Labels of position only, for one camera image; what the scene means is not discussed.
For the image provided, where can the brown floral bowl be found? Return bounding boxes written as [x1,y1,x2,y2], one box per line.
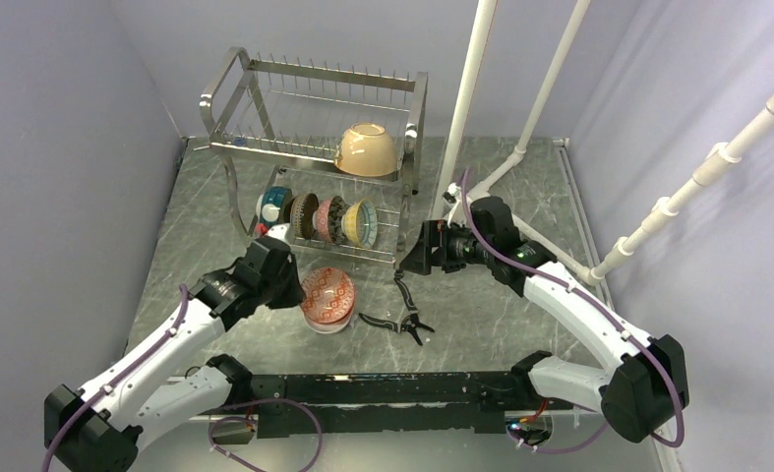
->
[313,196,348,245]

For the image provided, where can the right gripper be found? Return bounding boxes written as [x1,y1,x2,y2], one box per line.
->
[399,219,494,275]

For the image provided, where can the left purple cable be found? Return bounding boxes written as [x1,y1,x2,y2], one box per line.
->
[39,283,325,472]

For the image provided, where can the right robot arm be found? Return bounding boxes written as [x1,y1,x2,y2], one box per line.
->
[399,197,689,447]

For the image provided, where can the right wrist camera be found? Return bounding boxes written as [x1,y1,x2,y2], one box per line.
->
[443,182,472,227]

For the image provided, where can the steel dish rack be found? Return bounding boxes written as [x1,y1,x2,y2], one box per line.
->
[199,46,429,266]

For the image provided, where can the beige dark rimmed bowl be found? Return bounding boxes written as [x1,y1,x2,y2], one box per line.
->
[289,193,320,240]

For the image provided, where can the red patterned bowl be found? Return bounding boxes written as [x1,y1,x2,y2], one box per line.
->
[300,267,356,334]

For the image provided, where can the black pliers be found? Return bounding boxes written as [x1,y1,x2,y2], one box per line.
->
[358,269,437,348]

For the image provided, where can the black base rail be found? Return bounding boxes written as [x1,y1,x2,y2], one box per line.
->
[185,371,573,439]

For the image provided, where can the yellow teal patterned bowl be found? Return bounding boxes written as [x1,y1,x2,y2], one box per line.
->
[342,199,379,249]

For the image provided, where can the aluminium rail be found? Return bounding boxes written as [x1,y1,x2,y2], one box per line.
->
[184,374,667,422]

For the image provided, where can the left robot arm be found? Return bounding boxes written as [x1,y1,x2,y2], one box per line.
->
[40,232,305,471]

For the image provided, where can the teal white bowl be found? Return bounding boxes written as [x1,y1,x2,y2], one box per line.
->
[257,186,293,222]

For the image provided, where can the white pipe frame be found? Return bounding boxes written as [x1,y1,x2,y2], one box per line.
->
[432,0,774,288]

